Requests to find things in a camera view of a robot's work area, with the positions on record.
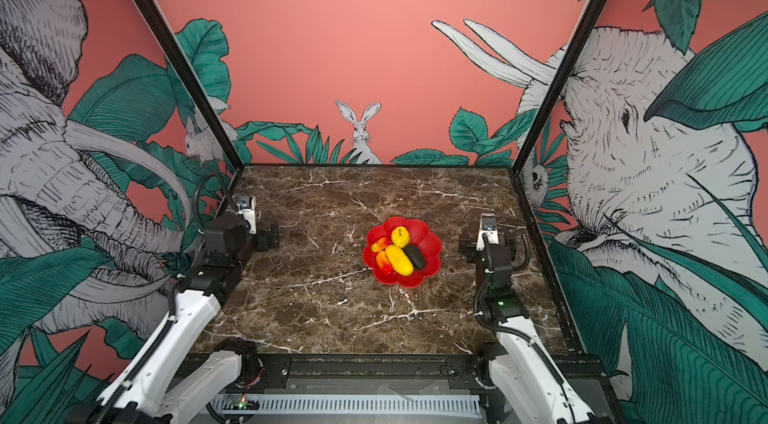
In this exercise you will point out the yellow fake mango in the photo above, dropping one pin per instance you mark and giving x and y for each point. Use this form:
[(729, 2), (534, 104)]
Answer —
[(399, 261)]

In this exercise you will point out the black right corner post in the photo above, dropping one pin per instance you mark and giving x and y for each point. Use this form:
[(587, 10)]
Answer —
[(587, 22)]

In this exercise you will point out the black corner post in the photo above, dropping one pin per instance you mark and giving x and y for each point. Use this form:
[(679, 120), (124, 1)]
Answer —
[(587, 22), (159, 26)]

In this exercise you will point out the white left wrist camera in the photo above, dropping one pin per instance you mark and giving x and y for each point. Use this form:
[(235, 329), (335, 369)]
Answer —
[(246, 209)]

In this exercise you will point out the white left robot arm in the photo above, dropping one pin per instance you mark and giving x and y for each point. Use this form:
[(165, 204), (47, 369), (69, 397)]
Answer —
[(144, 392)]

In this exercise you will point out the dark avocado fake fruit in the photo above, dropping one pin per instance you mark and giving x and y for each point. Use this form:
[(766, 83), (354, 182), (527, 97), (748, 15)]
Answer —
[(415, 256)]

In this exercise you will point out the red flower-shaped fruit bowl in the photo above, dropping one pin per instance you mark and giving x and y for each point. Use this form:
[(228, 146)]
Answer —
[(421, 236)]

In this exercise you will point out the black left corner post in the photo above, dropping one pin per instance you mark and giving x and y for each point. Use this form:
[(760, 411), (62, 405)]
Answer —
[(159, 26)]

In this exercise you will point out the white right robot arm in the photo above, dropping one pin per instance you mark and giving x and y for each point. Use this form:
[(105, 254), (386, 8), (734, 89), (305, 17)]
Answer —
[(522, 369)]

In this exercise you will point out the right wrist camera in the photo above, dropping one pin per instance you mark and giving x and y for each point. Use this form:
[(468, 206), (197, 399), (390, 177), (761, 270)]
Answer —
[(488, 231)]

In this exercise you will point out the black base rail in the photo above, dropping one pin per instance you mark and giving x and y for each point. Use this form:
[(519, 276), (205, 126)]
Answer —
[(463, 372)]

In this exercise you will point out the yellow fake apple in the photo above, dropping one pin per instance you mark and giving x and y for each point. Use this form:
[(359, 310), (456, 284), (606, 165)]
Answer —
[(400, 236)]

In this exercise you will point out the red-yellow fake fruit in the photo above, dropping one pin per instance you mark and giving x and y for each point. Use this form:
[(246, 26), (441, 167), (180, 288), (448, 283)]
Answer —
[(380, 244), (384, 263)]

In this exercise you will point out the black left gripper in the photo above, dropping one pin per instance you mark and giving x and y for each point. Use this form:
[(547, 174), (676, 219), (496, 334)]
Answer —
[(262, 242)]

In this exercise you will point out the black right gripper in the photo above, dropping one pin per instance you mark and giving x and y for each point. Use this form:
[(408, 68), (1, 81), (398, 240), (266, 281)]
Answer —
[(470, 247)]

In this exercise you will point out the white slotted cable duct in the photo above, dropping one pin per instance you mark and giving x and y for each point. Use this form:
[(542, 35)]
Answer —
[(460, 406)]

